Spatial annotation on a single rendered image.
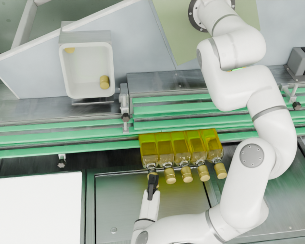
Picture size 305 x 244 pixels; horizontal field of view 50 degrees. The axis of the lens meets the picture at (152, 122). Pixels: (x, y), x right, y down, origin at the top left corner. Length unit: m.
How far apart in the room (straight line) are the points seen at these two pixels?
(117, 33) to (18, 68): 0.38
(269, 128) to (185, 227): 0.30
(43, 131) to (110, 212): 0.38
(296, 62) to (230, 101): 0.63
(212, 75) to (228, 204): 0.30
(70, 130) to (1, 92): 0.67
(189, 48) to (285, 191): 0.66
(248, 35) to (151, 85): 0.47
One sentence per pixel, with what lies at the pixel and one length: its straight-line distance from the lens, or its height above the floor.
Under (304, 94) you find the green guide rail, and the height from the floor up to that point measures 0.92.
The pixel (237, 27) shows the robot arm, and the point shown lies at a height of 1.05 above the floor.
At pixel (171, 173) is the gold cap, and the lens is 1.10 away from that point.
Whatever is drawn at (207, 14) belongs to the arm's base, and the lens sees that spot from 1.04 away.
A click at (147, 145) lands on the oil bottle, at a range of 1.16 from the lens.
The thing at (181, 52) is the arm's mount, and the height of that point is 0.83.
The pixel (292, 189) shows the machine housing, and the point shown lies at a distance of 1.41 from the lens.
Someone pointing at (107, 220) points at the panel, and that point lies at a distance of 1.17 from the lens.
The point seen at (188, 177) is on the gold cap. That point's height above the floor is 1.16.
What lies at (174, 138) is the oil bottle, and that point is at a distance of 1.20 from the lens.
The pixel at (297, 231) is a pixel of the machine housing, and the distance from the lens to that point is 1.29.
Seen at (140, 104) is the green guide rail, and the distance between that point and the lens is 1.16.
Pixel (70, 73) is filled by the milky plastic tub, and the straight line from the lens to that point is 1.25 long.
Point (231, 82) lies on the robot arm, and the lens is 0.80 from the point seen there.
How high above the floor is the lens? 1.80
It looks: 46 degrees down
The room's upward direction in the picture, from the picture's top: 169 degrees clockwise
